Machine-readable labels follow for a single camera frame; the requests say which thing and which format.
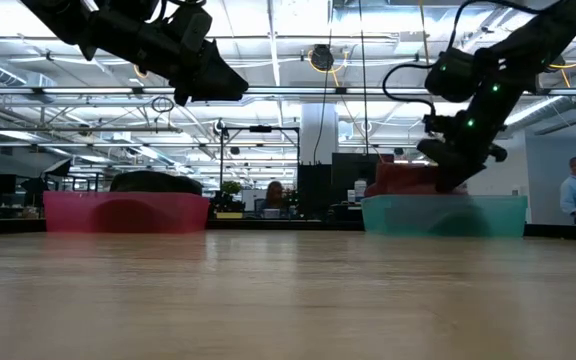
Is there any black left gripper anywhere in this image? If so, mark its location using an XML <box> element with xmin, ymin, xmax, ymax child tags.
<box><xmin>132</xmin><ymin>22</ymin><xmax>250</xmax><ymax>108</ymax></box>

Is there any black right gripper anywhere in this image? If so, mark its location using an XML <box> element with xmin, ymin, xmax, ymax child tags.
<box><xmin>416</xmin><ymin>73</ymin><xmax>523</xmax><ymax>195</ymax></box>

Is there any maroon cap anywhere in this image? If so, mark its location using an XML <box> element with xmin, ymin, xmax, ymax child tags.
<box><xmin>364</xmin><ymin>162</ymin><xmax>469</xmax><ymax>197</ymax></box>

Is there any dark grey cap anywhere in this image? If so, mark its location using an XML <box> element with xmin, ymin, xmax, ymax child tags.
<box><xmin>109</xmin><ymin>169</ymin><xmax>204</xmax><ymax>196</ymax></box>

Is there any teal translucent plastic bin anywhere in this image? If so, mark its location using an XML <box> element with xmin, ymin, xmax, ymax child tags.
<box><xmin>360</xmin><ymin>194</ymin><xmax>529</xmax><ymax>238</ymax></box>

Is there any black monitor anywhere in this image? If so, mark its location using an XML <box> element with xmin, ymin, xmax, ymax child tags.
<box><xmin>331</xmin><ymin>152</ymin><xmax>395</xmax><ymax>191</ymax></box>

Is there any white building column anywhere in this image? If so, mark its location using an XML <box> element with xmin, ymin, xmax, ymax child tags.
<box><xmin>300</xmin><ymin>102</ymin><xmax>339</xmax><ymax>166</ymax></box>

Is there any black cabinet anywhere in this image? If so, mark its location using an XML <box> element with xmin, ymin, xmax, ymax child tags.
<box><xmin>296</xmin><ymin>163</ymin><xmax>334</xmax><ymax>221</ymax></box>

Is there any pink translucent plastic bin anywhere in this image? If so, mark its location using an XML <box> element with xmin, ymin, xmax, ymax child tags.
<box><xmin>42</xmin><ymin>191</ymin><xmax>212</xmax><ymax>235</ymax></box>

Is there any coiled black hanging cable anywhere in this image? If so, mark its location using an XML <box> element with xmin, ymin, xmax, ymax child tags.
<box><xmin>150</xmin><ymin>95</ymin><xmax>175</xmax><ymax>114</ymax></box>

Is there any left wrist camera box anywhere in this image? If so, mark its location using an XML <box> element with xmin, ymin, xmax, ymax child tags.
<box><xmin>165</xmin><ymin>5</ymin><xmax>214</xmax><ymax>51</ymax></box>

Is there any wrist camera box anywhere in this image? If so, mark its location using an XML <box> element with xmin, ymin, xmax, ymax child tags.
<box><xmin>424</xmin><ymin>47</ymin><xmax>480</xmax><ymax>104</ymax></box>
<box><xmin>165</xmin><ymin>5</ymin><xmax>214</xmax><ymax>51</ymax></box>

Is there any black metal frame stand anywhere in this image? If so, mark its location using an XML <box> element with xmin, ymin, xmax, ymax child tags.
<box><xmin>219</xmin><ymin>124</ymin><xmax>302</xmax><ymax>176</ymax></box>

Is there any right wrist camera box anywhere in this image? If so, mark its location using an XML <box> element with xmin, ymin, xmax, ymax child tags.
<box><xmin>424</xmin><ymin>47</ymin><xmax>480</xmax><ymax>104</ymax></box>

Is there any black camera cable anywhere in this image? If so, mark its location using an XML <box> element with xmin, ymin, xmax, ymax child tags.
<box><xmin>380</xmin><ymin>61</ymin><xmax>439</xmax><ymax>117</ymax></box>

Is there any thin black hanging cable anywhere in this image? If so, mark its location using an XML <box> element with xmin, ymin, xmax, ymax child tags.
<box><xmin>357</xmin><ymin>0</ymin><xmax>369</xmax><ymax>156</ymax></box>

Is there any black ceiling cable reel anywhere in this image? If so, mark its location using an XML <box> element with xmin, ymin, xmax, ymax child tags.
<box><xmin>309</xmin><ymin>43</ymin><xmax>335</xmax><ymax>72</ymax></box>

